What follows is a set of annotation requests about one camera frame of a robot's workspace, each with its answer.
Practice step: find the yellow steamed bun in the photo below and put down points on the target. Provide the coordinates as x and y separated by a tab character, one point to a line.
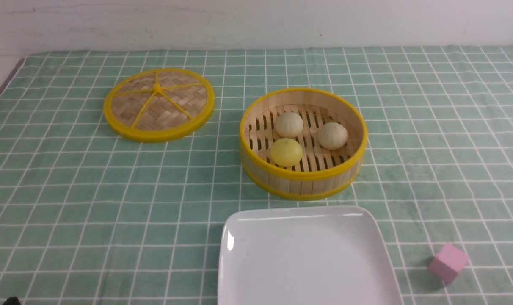
286	152

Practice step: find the white steamed bun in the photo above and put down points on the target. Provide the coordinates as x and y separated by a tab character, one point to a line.
288	125

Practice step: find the beige steamed bun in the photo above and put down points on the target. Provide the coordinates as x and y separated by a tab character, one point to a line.
332	136

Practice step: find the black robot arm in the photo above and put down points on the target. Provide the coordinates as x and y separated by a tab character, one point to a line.
12	301

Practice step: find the white square plate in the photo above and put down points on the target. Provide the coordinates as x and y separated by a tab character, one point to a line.
327	255

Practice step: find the yellow bamboo steamer basket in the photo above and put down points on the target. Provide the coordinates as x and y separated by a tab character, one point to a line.
319	173

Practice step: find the yellow bamboo steamer lid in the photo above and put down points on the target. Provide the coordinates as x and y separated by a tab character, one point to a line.
160	105

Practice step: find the green checkered tablecloth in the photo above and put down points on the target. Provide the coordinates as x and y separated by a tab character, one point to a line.
89	218

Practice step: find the pink cube block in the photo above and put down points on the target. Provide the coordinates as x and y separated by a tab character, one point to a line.
448	263

